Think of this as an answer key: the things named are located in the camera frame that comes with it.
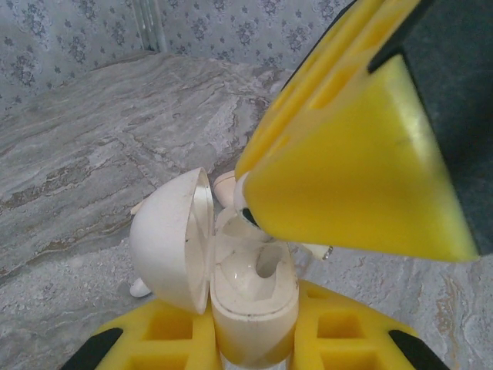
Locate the white earbud charging case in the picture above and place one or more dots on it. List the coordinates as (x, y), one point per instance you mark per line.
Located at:
(165, 239)

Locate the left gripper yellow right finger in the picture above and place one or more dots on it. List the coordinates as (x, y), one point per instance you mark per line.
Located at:
(377, 347)

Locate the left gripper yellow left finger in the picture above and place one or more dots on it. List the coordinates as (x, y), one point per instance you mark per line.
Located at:
(204, 339)

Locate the aluminium frame post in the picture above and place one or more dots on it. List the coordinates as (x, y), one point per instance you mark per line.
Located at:
(152, 23)

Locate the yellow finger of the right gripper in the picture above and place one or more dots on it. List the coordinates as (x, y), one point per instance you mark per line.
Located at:
(346, 173)

